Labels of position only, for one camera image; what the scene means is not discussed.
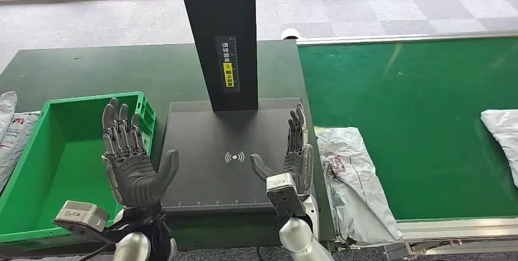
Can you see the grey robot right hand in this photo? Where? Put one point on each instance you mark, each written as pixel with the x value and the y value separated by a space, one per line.
pixel 299 166

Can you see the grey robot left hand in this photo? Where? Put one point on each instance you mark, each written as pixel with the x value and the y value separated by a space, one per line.
pixel 131 178

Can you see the grey parcel bag red stain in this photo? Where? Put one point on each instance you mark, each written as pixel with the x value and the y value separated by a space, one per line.
pixel 504 129

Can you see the black inbound scanner machine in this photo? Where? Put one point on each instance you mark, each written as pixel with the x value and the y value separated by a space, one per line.
pixel 218 137

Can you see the green conveyor belt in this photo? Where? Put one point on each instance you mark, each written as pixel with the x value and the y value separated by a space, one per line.
pixel 404 109

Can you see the green plastic crate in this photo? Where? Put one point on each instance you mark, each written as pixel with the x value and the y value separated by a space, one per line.
pixel 60 162

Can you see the dark green table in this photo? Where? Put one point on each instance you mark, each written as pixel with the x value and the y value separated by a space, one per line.
pixel 101 73

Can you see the black yellow label sticker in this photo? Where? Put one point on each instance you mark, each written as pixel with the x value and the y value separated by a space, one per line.
pixel 228 75

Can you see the white courier bag black text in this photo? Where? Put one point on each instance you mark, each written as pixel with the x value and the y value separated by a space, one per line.
pixel 16 137

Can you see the white round roller cap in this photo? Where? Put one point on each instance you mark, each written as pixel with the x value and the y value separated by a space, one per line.
pixel 289 33

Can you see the white courier bag red print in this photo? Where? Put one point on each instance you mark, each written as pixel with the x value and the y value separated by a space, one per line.
pixel 6 109

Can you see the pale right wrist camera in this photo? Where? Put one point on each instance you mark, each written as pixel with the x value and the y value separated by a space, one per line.
pixel 283 194

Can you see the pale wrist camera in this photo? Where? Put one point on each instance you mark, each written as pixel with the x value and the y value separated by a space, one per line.
pixel 283 194
pixel 81 212

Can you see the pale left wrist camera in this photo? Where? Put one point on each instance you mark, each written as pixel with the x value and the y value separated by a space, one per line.
pixel 81 212

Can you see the aluminium conveyor frame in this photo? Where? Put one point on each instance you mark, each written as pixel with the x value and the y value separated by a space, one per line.
pixel 445 226

